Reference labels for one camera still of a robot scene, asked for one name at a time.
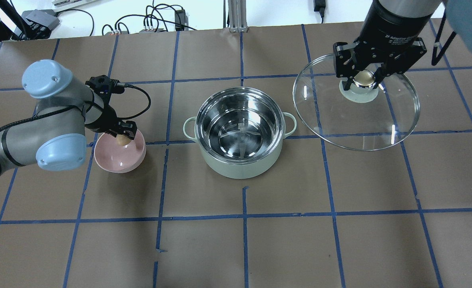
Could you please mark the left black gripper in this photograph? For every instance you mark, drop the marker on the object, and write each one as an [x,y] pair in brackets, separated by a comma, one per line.
[104,118]

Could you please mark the pink bowl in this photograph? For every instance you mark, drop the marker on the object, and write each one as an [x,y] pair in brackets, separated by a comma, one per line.
[113,157]

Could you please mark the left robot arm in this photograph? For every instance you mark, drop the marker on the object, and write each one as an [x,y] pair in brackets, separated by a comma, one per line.
[54,138]

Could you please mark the brown egg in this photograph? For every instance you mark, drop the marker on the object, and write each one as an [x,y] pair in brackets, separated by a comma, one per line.
[122,140]

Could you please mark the grey device box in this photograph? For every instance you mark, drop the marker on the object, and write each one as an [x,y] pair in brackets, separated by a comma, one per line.
[42,22]

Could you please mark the glass pot lid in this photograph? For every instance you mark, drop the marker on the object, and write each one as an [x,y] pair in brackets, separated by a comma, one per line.
[358,113]

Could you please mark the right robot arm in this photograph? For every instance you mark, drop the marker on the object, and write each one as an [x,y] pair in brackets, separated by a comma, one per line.
[456,20]

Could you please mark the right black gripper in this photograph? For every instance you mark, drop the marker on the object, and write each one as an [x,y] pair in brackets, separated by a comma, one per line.
[387,30]

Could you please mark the pale green cooking pot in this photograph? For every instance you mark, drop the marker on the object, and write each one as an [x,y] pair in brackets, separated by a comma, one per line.
[240,131]

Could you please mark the black power adapter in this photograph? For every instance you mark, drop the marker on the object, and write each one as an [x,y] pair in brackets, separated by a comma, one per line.
[180,19]

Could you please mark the aluminium frame post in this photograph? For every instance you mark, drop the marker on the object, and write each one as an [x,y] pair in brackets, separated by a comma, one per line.
[237,15]

